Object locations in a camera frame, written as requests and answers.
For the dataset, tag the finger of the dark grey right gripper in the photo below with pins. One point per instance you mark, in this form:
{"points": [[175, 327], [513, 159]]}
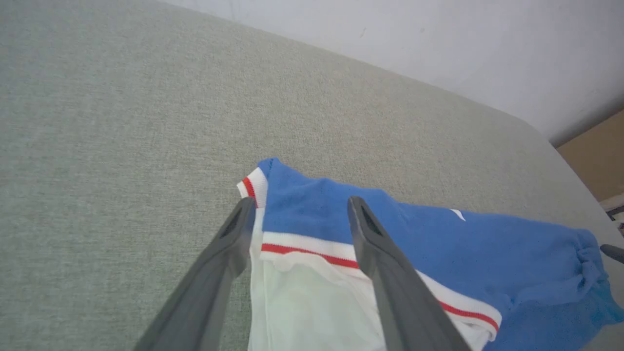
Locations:
{"points": [[614, 252]]}

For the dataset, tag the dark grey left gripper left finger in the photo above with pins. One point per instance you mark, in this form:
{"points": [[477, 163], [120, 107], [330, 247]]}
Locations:
{"points": [[204, 292]]}

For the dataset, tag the brown cardboard box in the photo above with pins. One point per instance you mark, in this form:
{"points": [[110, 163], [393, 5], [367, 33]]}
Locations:
{"points": [[599, 156]]}

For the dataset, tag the grey fabric sofa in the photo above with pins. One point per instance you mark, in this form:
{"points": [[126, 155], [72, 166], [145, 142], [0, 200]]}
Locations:
{"points": [[146, 122]]}

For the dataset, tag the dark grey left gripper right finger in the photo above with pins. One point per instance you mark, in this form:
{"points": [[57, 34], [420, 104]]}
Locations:
{"points": [[399, 297]]}

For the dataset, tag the blue white basketball jersey shirt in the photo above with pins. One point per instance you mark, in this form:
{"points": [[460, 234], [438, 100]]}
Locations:
{"points": [[512, 258]]}

